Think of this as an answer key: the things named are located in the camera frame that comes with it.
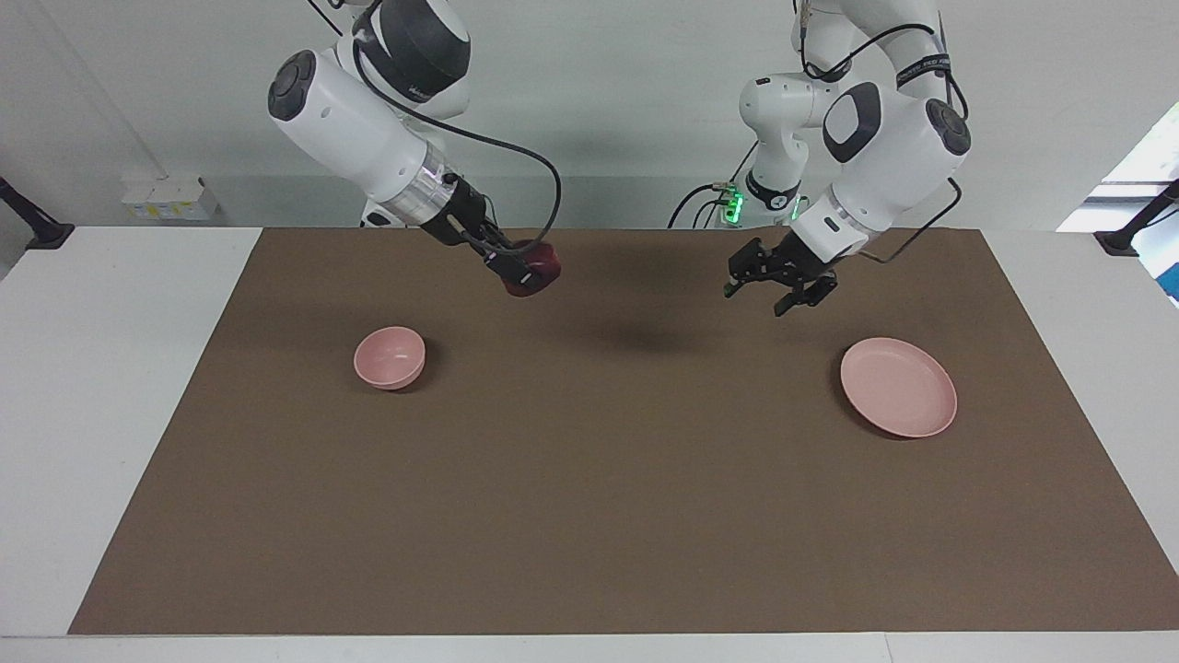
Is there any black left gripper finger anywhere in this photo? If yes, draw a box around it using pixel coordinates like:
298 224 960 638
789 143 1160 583
771 271 840 318
723 238 771 299

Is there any dark red apple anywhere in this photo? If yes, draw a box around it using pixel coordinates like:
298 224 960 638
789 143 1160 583
504 240 563 298

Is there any pink plate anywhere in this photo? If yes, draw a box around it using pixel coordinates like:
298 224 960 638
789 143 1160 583
839 336 959 440

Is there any pink bowl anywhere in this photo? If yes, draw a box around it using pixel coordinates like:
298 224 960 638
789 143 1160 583
353 325 428 391

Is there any brown table mat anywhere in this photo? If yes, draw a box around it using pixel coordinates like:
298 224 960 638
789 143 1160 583
69 227 1179 636

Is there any white box on floor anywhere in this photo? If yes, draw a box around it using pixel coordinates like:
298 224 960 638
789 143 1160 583
122 174 220 223

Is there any black stand foot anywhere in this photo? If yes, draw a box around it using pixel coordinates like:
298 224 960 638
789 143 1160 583
1093 179 1179 258
0 176 76 252

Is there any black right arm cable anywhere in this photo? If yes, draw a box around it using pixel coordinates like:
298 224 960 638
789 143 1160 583
352 37 564 255

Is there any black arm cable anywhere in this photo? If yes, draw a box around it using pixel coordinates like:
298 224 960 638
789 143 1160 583
352 37 564 255
793 0 967 266

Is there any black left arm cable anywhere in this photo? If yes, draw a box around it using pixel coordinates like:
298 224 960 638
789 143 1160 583
793 0 967 266

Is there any black base cable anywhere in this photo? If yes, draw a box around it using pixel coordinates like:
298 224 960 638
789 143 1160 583
667 179 738 230

